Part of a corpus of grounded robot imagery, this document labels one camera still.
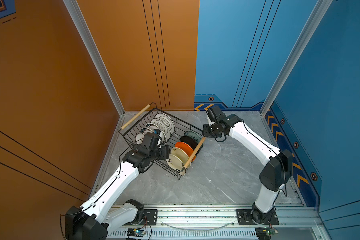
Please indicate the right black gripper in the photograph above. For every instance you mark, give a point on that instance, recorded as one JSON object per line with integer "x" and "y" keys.
{"x": 204, "y": 130}

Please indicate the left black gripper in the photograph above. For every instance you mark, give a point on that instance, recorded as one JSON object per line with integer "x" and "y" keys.
{"x": 165, "y": 152}

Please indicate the black wire dish rack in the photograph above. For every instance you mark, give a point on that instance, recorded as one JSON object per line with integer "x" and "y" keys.
{"x": 155, "y": 137}

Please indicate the cream plate with black flowers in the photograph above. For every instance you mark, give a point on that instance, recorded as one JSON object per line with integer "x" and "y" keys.
{"x": 176, "y": 164}

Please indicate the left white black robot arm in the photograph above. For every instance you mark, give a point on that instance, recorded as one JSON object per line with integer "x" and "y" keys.
{"x": 93, "y": 219}

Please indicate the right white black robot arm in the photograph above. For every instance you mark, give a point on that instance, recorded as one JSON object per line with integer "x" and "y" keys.
{"x": 278, "y": 165}

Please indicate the orange plate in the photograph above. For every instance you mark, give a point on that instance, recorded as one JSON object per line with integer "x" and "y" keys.
{"x": 184, "y": 147}

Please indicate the grey green plate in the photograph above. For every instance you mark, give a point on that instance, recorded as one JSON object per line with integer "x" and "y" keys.
{"x": 195, "y": 136}

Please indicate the white patterned plate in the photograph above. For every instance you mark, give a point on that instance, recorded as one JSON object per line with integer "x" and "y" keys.
{"x": 158, "y": 130}
{"x": 167, "y": 120}
{"x": 146, "y": 130}
{"x": 139, "y": 138}
{"x": 163, "y": 126}

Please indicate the left circuit board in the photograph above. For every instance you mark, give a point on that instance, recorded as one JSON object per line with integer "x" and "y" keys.
{"x": 136, "y": 233}

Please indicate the circuit board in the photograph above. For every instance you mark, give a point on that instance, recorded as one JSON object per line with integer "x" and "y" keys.
{"x": 265, "y": 233}
{"x": 136, "y": 233}

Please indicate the right circuit board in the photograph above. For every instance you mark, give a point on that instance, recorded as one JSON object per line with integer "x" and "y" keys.
{"x": 265, "y": 233}

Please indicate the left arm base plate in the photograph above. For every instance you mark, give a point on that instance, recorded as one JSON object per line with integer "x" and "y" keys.
{"x": 145, "y": 216}

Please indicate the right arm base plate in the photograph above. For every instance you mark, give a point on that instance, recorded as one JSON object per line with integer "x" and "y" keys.
{"x": 243, "y": 216}

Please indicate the aluminium mounting rail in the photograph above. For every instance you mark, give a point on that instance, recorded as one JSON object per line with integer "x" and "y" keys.
{"x": 219, "y": 222}

